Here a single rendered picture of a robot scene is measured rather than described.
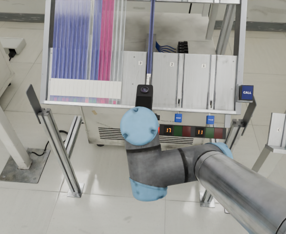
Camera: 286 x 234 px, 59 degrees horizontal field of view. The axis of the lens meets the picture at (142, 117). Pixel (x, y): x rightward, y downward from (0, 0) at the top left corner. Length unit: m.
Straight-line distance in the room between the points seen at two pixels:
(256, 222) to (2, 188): 1.52
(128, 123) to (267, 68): 2.12
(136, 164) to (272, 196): 0.27
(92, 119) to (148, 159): 0.97
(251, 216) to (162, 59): 0.67
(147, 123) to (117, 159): 1.14
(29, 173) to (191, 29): 1.27
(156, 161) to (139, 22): 1.19
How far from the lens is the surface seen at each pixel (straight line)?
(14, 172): 1.73
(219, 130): 0.93
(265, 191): 0.36
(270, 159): 1.27
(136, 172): 0.53
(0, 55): 2.19
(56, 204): 1.55
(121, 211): 1.46
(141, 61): 0.91
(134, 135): 0.49
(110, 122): 1.44
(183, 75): 0.90
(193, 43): 1.44
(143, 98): 0.70
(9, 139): 1.51
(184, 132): 0.91
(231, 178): 0.41
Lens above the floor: 1.35
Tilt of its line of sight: 47 degrees down
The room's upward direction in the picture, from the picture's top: straight up
